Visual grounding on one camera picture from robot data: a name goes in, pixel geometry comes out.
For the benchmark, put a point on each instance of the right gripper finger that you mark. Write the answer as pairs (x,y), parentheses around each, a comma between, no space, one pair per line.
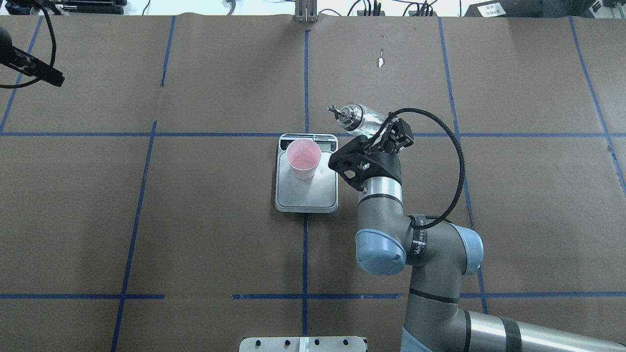
(395,136)
(383,139)

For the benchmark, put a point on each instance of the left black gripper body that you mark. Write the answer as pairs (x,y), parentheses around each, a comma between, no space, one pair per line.
(30,66)

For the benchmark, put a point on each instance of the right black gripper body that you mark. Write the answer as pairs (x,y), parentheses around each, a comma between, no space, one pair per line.
(386,165)

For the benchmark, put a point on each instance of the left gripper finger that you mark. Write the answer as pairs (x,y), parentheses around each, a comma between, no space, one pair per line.
(40,71)

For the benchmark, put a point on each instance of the pink plastic cup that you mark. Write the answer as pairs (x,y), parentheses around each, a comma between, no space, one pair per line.
(303,156)

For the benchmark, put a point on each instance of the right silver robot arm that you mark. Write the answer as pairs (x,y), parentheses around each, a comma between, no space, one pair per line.
(439,252)

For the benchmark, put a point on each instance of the digital kitchen scale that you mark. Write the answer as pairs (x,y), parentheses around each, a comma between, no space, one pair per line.
(316,194)

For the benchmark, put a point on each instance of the black box with label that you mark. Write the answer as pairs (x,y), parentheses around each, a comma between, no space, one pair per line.
(506,8)

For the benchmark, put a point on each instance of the aluminium frame post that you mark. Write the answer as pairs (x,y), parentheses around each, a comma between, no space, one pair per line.
(305,11)

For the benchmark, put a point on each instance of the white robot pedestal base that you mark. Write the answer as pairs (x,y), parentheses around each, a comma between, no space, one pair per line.
(304,344)

